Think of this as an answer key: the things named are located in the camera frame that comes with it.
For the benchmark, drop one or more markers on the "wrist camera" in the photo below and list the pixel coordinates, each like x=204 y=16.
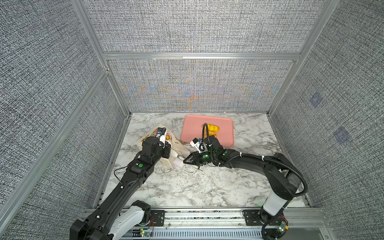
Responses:
x=161 y=134
x=198 y=145

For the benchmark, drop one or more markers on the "white paper bag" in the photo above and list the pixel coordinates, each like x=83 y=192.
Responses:
x=177 y=149

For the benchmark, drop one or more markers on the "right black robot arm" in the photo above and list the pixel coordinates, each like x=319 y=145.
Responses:
x=286 y=181

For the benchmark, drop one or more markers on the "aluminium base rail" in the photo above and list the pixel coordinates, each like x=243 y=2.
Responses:
x=228 y=224

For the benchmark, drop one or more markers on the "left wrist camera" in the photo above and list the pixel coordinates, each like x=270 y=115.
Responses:
x=161 y=134

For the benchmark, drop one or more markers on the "oval yellow fake bread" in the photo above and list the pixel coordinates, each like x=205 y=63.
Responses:
x=213 y=129

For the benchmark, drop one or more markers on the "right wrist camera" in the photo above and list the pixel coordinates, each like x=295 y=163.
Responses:
x=198 y=145

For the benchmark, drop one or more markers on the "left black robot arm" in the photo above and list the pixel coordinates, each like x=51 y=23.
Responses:
x=106 y=222

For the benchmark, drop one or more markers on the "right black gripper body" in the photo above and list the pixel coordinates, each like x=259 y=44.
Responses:
x=204 y=158

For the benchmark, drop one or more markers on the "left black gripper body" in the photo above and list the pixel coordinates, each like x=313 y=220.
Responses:
x=162 y=152

